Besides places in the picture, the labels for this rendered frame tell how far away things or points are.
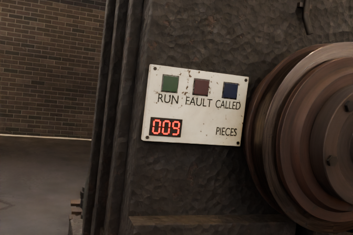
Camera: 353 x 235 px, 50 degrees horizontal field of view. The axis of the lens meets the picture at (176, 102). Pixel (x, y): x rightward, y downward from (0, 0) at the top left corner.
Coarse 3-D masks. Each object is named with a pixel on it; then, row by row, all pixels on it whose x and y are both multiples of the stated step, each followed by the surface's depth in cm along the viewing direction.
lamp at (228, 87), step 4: (224, 84) 93; (228, 84) 93; (232, 84) 94; (236, 84) 94; (224, 88) 93; (228, 88) 93; (232, 88) 94; (236, 88) 94; (224, 92) 93; (228, 92) 94; (232, 92) 94; (236, 92) 94; (224, 96) 93; (228, 96) 94; (232, 96) 94
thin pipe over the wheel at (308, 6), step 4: (304, 0) 100; (308, 0) 99; (300, 4) 100; (304, 4) 100; (308, 4) 99; (304, 8) 100; (308, 8) 99; (304, 12) 100; (308, 12) 100; (304, 16) 100; (308, 16) 100; (304, 20) 100; (308, 20) 99; (304, 24) 100; (308, 24) 99; (308, 28) 99; (312, 28) 100; (308, 32) 100; (312, 32) 99
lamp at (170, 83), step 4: (164, 76) 88; (168, 76) 88; (164, 80) 88; (168, 80) 88; (172, 80) 88; (176, 80) 89; (164, 84) 88; (168, 84) 88; (172, 84) 88; (176, 84) 89; (164, 88) 88; (168, 88) 88; (172, 88) 88; (176, 88) 89
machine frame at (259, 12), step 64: (128, 0) 114; (192, 0) 91; (256, 0) 97; (320, 0) 103; (128, 64) 95; (192, 64) 92; (256, 64) 98; (128, 128) 97; (128, 192) 92; (192, 192) 95; (256, 192) 102
